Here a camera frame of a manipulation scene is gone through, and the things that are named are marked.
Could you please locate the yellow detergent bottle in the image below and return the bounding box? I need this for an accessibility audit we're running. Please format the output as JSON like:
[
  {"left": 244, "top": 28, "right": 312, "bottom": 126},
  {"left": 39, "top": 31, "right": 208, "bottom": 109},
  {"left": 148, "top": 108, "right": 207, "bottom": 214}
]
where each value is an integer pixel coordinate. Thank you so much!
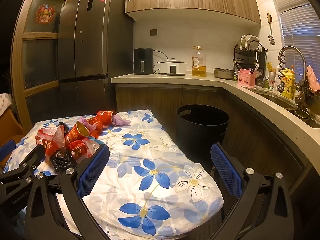
[{"left": 282, "top": 65, "right": 295, "bottom": 99}]

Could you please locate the row of white plates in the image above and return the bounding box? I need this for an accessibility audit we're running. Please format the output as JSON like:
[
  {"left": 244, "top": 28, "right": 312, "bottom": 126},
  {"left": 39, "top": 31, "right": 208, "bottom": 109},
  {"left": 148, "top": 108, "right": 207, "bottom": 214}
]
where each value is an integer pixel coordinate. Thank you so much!
[{"left": 239, "top": 34, "right": 260, "bottom": 50}]

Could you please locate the steel kitchen faucet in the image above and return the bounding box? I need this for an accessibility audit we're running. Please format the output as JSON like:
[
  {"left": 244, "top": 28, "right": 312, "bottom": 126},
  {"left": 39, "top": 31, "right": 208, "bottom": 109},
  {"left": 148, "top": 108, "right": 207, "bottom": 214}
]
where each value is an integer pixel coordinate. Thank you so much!
[{"left": 276, "top": 46, "right": 307, "bottom": 110}]

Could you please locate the white electric cooker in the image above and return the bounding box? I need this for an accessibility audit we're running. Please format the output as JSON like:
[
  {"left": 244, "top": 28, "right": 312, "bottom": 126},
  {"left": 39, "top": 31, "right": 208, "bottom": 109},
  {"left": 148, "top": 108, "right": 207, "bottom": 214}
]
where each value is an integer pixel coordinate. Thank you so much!
[{"left": 160, "top": 58, "right": 186, "bottom": 76}]

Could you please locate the clear plastic bag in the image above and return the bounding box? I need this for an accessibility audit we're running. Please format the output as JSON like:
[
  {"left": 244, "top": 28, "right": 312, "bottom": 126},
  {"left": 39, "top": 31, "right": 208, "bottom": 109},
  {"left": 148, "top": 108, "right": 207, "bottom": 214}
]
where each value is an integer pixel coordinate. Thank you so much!
[{"left": 84, "top": 137, "right": 105, "bottom": 158}]

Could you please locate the hanging metal spatula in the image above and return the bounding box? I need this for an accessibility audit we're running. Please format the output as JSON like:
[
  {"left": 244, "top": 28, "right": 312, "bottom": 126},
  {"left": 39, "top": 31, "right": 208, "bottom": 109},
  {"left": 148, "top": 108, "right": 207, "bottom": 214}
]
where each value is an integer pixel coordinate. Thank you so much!
[{"left": 267, "top": 13, "right": 275, "bottom": 45}]

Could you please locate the large black plastic bag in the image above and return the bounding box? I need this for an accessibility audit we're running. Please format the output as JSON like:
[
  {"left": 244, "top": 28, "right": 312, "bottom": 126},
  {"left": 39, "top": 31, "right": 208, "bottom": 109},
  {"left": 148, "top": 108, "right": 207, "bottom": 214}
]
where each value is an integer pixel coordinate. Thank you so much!
[{"left": 49, "top": 150, "right": 78, "bottom": 173}]

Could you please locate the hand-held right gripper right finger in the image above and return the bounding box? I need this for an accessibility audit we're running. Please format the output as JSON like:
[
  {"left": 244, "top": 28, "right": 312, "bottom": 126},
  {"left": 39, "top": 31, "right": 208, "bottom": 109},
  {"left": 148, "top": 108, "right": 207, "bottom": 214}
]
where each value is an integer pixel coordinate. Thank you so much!
[{"left": 210, "top": 142, "right": 295, "bottom": 240}]

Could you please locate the black air fryer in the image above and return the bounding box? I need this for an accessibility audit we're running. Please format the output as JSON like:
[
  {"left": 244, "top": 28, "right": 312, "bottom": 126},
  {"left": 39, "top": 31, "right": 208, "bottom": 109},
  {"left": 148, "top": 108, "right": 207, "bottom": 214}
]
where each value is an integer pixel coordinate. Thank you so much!
[{"left": 133, "top": 48, "right": 154, "bottom": 75}]

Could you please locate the black dish rack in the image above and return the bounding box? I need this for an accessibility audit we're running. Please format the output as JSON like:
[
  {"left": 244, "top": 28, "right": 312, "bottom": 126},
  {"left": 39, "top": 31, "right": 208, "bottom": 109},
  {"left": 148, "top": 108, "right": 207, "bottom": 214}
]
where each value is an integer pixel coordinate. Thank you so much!
[{"left": 234, "top": 34, "right": 268, "bottom": 80}]

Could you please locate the blue floral blanket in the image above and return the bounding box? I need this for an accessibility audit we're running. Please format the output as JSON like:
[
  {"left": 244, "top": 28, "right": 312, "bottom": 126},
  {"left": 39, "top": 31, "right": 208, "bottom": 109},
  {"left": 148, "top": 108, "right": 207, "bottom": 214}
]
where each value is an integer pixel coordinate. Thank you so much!
[{"left": 2, "top": 109, "right": 224, "bottom": 240}]

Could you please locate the red translucent plastic bag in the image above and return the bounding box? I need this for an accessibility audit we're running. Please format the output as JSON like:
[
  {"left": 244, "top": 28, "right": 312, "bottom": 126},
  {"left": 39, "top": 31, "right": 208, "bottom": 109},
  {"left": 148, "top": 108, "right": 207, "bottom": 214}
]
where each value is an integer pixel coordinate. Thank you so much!
[{"left": 35, "top": 125, "right": 67, "bottom": 156}]

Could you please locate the steel sink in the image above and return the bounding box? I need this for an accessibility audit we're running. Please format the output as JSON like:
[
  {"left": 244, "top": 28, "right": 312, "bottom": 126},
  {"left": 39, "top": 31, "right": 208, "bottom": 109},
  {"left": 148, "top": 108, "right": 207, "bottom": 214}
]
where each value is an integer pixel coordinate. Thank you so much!
[{"left": 255, "top": 90, "right": 320, "bottom": 128}]

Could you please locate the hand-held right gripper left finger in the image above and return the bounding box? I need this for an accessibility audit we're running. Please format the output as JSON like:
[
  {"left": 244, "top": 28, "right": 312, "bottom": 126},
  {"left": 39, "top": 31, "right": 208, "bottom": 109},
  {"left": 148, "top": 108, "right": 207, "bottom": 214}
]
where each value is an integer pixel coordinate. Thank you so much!
[{"left": 25, "top": 144, "right": 112, "bottom": 240}]

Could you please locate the steel basin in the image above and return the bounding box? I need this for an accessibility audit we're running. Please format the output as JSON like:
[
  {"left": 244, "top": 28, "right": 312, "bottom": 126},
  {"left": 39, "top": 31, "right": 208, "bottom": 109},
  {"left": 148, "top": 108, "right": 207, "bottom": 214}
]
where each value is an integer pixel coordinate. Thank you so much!
[{"left": 212, "top": 67, "right": 237, "bottom": 79}]

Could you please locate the black power cable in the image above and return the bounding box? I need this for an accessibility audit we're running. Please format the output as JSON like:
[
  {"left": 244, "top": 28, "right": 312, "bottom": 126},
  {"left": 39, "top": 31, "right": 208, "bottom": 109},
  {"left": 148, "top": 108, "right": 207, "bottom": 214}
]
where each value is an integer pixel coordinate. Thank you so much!
[{"left": 152, "top": 50, "right": 171, "bottom": 74}]

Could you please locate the kitchen counter with wooden cabinets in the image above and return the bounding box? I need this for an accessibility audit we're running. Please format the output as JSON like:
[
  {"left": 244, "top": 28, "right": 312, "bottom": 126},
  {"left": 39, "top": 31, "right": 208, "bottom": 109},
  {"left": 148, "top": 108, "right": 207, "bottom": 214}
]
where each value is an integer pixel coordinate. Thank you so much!
[{"left": 111, "top": 72, "right": 320, "bottom": 240}]

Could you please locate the white dotted cloth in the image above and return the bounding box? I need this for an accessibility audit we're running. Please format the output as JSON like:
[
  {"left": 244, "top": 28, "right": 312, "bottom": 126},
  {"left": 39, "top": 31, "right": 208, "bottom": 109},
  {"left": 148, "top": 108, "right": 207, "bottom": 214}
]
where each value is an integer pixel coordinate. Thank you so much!
[{"left": 0, "top": 93, "right": 13, "bottom": 117}]

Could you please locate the black trash bin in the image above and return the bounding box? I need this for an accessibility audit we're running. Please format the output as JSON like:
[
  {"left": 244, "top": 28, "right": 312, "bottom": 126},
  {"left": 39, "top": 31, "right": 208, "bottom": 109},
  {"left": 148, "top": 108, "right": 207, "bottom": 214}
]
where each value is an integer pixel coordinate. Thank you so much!
[{"left": 176, "top": 104, "right": 230, "bottom": 168}]

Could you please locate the white dispenser bottle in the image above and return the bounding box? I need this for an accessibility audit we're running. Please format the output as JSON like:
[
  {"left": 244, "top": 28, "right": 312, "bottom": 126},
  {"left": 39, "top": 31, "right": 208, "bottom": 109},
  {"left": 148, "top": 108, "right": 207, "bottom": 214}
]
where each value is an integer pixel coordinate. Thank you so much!
[{"left": 274, "top": 65, "right": 284, "bottom": 93}]

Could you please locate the cooking oil bottle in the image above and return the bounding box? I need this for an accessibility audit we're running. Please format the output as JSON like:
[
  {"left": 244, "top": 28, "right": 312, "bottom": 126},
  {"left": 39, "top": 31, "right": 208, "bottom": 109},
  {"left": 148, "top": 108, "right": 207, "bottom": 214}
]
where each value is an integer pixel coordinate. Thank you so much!
[{"left": 192, "top": 46, "right": 207, "bottom": 77}]

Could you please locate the pink utensil holder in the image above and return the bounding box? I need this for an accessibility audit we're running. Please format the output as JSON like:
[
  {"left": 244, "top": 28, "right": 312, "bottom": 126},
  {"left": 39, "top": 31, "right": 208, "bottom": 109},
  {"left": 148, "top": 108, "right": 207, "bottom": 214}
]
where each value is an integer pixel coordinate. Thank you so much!
[{"left": 237, "top": 68, "right": 256, "bottom": 88}]

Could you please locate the wooden glass door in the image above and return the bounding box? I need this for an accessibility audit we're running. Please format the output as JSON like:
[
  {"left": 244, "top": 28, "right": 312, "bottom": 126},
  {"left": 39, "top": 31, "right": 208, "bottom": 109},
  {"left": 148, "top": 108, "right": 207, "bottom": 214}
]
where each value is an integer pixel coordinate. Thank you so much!
[{"left": 11, "top": 0, "right": 82, "bottom": 135}]

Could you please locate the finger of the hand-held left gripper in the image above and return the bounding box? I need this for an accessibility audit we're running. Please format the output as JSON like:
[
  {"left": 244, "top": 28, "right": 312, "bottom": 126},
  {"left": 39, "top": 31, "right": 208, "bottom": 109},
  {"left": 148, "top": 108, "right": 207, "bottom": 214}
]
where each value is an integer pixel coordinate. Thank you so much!
[
  {"left": 0, "top": 144, "right": 46, "bottom": 188},
  {"left": 0, "top": 139, "right": 17, "bottom": 164}
]

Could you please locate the dark grey refrigerator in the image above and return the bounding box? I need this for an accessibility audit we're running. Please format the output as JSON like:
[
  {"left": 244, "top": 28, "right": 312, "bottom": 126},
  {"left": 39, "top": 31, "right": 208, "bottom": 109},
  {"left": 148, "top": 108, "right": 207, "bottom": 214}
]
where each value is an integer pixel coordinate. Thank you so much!
[{"left": 57, "top": 0, "right": 134, "bottom": 113}]

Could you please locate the window blind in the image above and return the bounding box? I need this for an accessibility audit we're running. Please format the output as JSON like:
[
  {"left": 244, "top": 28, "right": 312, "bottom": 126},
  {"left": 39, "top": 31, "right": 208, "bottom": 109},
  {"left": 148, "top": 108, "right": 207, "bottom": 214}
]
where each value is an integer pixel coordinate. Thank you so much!
[{"left": 267, "top": 0, "right": 320, "bottom": 80}]

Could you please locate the red floral door sticker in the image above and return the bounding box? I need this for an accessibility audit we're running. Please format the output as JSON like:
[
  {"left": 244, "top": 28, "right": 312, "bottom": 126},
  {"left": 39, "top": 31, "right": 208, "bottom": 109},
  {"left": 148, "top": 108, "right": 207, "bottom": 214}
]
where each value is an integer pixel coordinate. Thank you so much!
[{"left": 35, "top": 3, "right": 56, "bottom": 25}]

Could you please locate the pink cloth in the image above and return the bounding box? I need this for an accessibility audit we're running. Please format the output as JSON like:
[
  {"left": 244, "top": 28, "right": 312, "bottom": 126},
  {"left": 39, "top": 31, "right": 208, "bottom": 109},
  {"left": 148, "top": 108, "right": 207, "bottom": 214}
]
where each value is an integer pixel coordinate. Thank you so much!
[{"left": 306, "top": 65, "right": 320, "bottom": 92}]

